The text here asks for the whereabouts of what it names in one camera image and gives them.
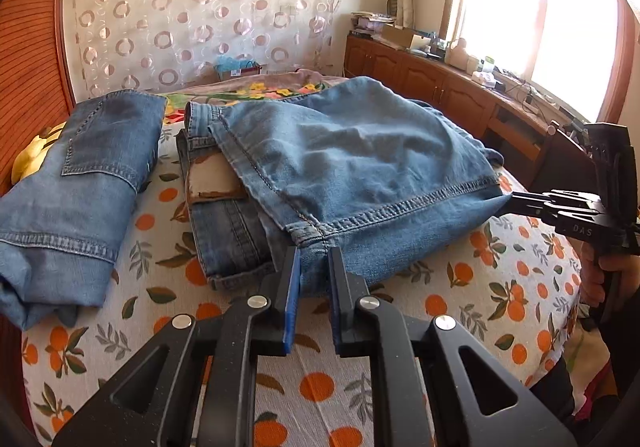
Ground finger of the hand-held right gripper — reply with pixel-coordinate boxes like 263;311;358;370
500;191;569;225

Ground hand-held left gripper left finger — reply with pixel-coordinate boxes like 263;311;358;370
52;246;302;447

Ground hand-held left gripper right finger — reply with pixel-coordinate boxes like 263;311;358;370
326;246;578;447

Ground dark blue jeans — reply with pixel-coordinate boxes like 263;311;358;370
175;101;289;292

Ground light blue patch-pocket jeans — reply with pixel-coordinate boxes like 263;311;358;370
0;89;169;331

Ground person's right hand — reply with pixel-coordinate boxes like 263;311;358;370
580;249;640;310

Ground orange-print bed sheet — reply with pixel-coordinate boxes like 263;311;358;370
20;117;587;447

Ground white tissue box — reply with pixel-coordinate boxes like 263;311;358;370
472;72;506;89

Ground wooden sideboard cabinet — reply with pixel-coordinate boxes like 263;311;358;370
344;34;557;188

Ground pale pink bottle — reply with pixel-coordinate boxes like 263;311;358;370
447;38;471;70

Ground window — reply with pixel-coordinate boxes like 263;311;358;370
445;0;632;124

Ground open cardboard box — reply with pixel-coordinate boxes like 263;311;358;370
382;24;432;54

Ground floral blanket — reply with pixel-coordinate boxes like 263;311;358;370
145;68;362;138

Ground small cardboard box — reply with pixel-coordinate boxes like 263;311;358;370
215;62;262;82

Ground stack of papers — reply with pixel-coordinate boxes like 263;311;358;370
350;12;397;36

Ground blue cloth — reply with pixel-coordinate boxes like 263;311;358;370
216;54;252;71

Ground yellow plush toy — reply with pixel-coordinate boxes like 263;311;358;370
10;122;69;186

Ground wooden louvred wardrobe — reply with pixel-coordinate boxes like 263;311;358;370
0;0;77;190

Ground black power cable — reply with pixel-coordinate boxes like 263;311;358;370
500;72;576;120

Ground circle-patterned wall curtain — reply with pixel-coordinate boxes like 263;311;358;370
67;0;352;98

